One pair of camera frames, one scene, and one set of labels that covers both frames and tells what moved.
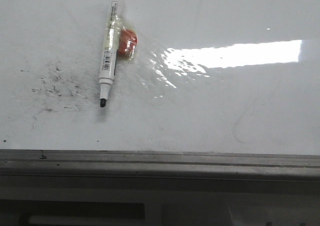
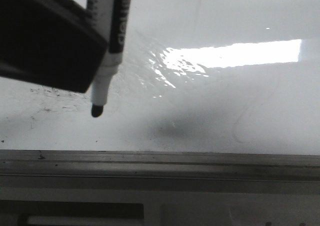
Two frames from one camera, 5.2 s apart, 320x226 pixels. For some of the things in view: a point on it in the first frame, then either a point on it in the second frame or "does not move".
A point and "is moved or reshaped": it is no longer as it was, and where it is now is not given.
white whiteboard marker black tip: [107, 68] is moved or reshaped
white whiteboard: [232, 70] does not move
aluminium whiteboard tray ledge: [56, 164] does not move
